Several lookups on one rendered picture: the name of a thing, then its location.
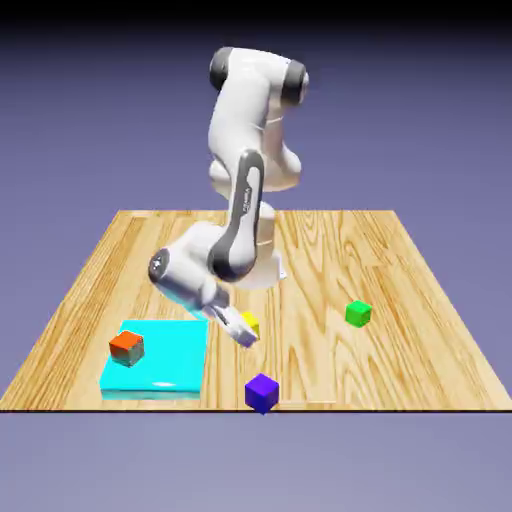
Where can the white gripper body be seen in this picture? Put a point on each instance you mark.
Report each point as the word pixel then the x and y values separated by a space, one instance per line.
pixel 234 324

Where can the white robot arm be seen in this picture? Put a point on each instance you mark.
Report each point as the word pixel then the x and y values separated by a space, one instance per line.
pixel 240 120

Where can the small yellow cube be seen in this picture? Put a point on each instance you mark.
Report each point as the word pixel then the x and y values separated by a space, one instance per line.
pixel 252 318

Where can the small purple cube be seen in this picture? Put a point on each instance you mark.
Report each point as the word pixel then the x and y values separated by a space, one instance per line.
pixel 261 392

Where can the small red cube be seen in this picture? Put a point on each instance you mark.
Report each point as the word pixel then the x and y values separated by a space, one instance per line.
pixel 127 347

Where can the small green cube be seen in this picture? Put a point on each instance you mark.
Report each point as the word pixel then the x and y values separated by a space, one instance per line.
pixel 358 313

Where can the large cyan box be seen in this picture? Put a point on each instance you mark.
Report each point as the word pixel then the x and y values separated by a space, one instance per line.
pixel 168 360

